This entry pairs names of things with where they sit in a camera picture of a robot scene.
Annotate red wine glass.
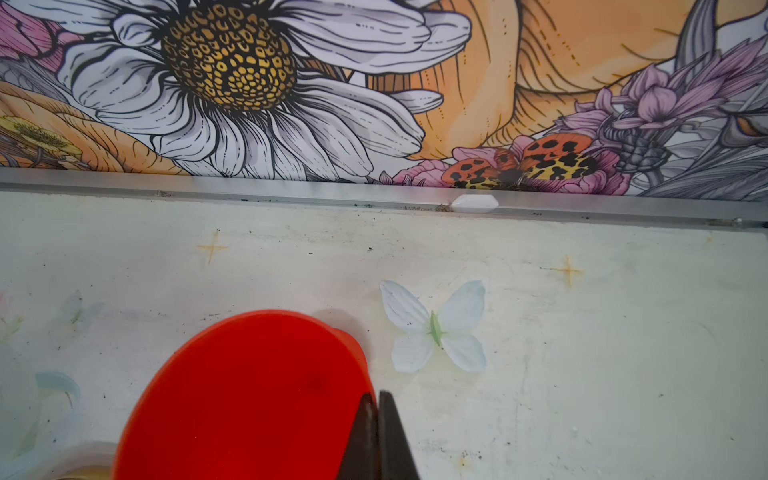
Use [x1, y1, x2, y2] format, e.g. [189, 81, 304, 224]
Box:
[112, 310, 373, 479]

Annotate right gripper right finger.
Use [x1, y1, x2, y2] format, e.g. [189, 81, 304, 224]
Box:
[377, 390, 420, 480]

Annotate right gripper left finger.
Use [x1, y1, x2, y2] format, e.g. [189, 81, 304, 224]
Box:
[336, 393, 380, 480]

